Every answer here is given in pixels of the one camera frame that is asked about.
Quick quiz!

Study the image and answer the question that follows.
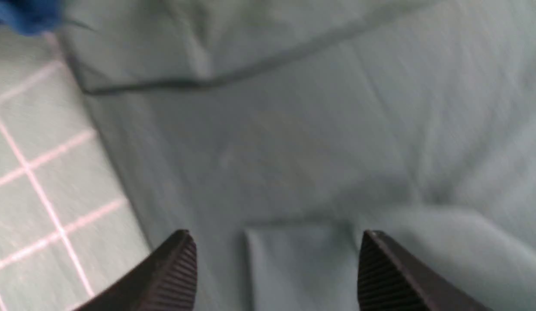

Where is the green long-sleeve shirt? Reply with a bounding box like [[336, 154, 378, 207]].
[[58, 0, 536, 311]]

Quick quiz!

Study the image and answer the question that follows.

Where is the green checkered tablecloth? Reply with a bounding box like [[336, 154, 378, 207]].
[[0, 26, 151, 311]]

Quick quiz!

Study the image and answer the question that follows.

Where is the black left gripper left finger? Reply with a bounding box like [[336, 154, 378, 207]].
[[77, 230, 198, 311]]

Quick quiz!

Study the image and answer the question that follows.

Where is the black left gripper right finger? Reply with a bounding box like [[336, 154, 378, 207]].
[[357, 230, 488, 311]]

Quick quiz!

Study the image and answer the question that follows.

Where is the blue crumpled garment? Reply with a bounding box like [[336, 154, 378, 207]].
[[0, 0, 63, 36]]

